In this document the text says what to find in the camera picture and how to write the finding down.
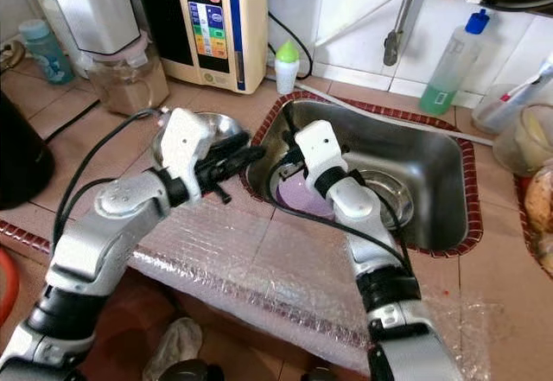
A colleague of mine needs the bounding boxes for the basket of brown food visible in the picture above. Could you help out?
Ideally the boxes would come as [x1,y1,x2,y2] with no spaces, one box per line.
[521,165,553,278]

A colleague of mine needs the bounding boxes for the white faucet tube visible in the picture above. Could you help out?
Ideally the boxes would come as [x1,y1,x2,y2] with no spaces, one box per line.
[314,0,437,48]

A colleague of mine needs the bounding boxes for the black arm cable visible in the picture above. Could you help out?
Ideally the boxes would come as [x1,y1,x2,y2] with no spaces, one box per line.
[264,167,416,274]
[52,107,169,257]

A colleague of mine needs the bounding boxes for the stainless steel bowl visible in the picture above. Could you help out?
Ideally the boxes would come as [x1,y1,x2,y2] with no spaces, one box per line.
[151,111,247,170]
[354,169,416,231]

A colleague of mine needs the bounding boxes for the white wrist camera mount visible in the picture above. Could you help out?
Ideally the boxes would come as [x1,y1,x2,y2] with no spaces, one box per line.
[294,120,346,194]
[160,107,217,196]

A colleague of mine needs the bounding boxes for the clear plastic jar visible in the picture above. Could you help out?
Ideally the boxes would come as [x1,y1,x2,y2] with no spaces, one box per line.
[493,105,553,177]

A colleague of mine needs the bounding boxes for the large white plastic bottle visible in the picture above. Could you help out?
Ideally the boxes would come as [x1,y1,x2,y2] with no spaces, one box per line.
[37,0,83,75]

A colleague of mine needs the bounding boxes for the purple plastic bowl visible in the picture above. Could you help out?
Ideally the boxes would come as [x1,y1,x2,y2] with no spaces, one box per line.
[275,169,342,218]

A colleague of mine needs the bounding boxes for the black robot foot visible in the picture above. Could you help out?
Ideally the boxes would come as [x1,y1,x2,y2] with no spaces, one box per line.
[157,359,221,381]

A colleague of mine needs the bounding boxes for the beige water ionizer machine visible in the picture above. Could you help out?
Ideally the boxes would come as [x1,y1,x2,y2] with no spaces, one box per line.
[130,0,270,94]

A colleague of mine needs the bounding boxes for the teal plastic bottle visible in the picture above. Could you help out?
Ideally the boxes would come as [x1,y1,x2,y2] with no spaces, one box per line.
[19,20,74,86]

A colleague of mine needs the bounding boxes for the white crumpled rag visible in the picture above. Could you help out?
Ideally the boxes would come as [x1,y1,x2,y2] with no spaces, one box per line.
[145,316,201,381]

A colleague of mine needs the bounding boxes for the black round appliance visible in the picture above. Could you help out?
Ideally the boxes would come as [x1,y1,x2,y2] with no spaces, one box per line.
[0,96,55,209]

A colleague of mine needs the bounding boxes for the thin grey tube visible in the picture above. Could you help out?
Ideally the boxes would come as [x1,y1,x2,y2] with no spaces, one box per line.
[298,81,493,146]

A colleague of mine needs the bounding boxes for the brass tap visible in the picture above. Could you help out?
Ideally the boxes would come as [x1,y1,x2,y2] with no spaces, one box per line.
[0,40,29,71]

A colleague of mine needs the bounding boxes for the clear bottle blue cap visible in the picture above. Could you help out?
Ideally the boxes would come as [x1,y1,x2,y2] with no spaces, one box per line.
[418,9,492,116]

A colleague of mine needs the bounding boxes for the black appliance cord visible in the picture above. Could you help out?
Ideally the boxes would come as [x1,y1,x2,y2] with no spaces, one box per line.
[41,98,98,144]

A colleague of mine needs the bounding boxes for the white toothbrush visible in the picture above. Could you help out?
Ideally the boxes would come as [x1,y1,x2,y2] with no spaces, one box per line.
[494,77,553,123]

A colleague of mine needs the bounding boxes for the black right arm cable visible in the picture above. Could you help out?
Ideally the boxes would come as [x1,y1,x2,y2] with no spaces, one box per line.
[264,167,416,274]

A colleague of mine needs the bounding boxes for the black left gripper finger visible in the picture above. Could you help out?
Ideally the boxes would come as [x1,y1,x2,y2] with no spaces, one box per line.
[227,146,267,183]
[212,133,250,161]

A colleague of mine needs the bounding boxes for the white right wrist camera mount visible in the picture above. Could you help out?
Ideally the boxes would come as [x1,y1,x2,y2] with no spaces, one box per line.
[294,120,346,194]

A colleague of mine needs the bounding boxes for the small white bottle green cap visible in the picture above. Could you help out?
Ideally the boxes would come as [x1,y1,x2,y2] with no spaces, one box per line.
[274,40,301,96]

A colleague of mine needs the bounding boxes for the black wall power cable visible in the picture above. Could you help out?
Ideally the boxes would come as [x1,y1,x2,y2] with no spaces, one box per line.
[268,10,312,78]

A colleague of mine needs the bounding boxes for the clear plastic container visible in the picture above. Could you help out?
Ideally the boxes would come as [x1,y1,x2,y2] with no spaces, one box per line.
[474,85,524,136]

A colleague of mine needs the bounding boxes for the stainless steel sink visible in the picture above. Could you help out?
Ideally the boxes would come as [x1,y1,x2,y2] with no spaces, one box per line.
[246,92,483,257]

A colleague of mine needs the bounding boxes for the bubble wrap sheet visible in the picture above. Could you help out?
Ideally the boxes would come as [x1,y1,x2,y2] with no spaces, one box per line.
[130,195,498,378]

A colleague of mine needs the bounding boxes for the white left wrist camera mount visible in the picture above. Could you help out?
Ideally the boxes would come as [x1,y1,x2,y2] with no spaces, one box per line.
[160,107,217,196]

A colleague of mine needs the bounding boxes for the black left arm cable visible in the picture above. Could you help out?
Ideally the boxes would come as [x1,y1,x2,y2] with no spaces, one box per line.
[52,107,169,257]

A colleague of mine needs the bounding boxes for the metal faucet lever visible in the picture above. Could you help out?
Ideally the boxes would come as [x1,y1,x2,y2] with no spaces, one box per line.
[383,0,429,67]

